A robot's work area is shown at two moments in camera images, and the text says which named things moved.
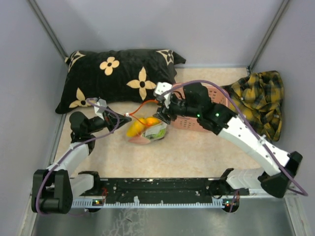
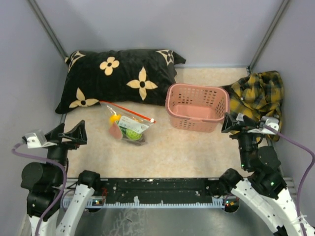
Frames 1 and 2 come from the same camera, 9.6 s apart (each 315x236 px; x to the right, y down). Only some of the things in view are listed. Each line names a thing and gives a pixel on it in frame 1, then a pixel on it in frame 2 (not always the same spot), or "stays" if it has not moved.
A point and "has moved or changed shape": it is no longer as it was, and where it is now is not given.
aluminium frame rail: x=222 y=203 stays
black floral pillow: x=116 y=75 stays
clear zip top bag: x=145 y=130 has moved or changed shape
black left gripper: x=110 y=120 -> x=78 y=134
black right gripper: x=165 y=113 -> x=229 y=124
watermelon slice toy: x=140 y=140 -> x=115 y=131
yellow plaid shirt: x=261 y=96 stays
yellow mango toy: x=151 y=121 has moved or changed shape
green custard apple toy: x=159 y=134 -> x=133 y=135
